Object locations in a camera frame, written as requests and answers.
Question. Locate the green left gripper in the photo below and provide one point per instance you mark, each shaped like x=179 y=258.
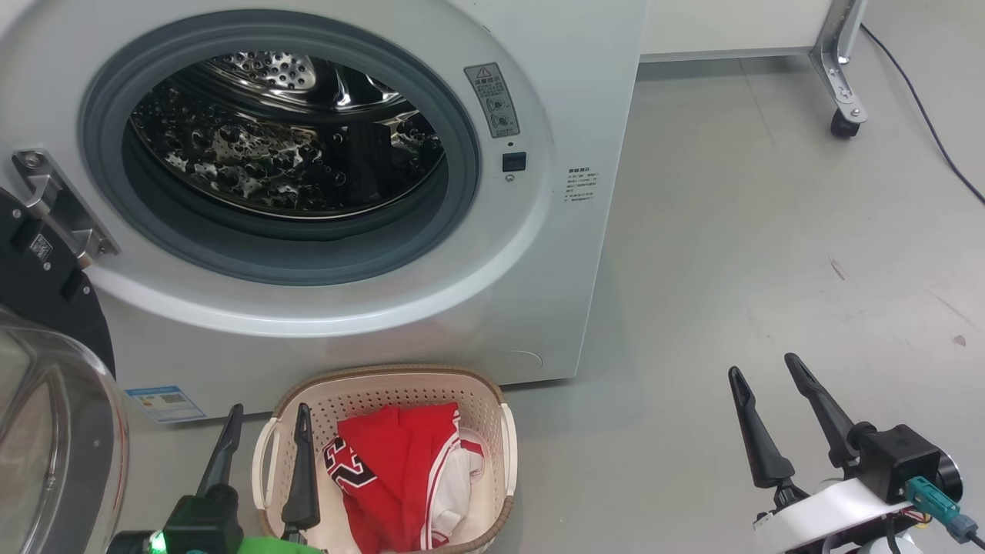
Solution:
x=277 y=548

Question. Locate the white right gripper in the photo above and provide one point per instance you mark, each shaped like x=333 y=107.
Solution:
x=831 y=512

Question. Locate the red white basketball jersey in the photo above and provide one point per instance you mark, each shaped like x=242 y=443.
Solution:
x=400 y=469

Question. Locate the black round washing machine door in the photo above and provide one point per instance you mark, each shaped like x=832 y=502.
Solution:
x=46 y=431

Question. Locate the cream perforated laundry basket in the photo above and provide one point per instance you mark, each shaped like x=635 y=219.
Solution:
x=477 y=431

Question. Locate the white front-load washing machine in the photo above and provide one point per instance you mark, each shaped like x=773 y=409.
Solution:
x=569 y=92

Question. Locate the blue white energy label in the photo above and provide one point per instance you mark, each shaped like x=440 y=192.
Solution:
x=165 y=404

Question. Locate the metal cart leg with caster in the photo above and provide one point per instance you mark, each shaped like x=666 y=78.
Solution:
x=731 y=23

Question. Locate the grey warning sticker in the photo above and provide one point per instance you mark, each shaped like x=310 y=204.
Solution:
x=492 y=100

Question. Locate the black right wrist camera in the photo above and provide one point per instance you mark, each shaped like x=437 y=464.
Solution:
x=900 y=458

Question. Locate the teal right camera connector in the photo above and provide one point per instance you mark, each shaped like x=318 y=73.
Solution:
x=935 y=504

